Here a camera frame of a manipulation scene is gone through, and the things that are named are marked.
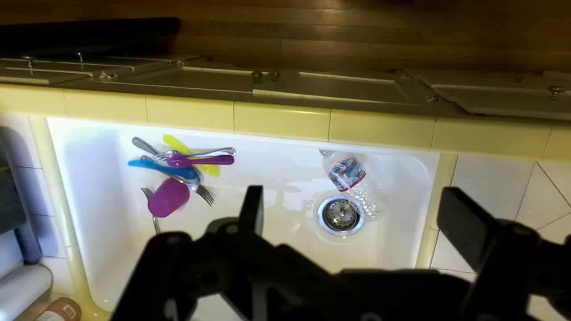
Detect metal spoon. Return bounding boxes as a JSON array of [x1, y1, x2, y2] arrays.
[[180, 145, 237, 161]]

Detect small metal fork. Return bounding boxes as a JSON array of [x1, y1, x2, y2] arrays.
[[139, 186, 162, 236]]

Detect steel dishrack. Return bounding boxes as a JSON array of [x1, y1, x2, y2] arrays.
[[0, 125, 55, 321]]

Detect white sink basin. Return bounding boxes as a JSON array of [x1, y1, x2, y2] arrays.
[[46, 116, 443, 314]]

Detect purple plastic spoon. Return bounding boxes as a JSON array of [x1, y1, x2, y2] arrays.
[[164, 152, 237, 170]]

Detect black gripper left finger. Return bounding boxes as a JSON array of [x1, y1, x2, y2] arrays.
[[237, 184, 266, 238]]

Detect colourful plastic utensils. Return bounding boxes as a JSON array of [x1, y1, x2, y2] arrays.
[[130, 136, 216, 207]]

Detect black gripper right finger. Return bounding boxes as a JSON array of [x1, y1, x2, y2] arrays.
[[435, 186, 509, 273]]

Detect blue plastic spoon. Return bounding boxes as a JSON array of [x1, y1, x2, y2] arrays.
[[127, 157, 200, 184]]

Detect metal sink drain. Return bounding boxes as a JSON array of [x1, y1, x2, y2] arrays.
[[316, 195, 366, 239]]

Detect cream lower kitchen cabinet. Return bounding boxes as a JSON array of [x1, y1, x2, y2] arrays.
[[0, 54, 571, 125]]

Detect yellow plastic spoon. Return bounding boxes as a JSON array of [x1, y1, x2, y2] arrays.
[[162, 134, 223, 179]]

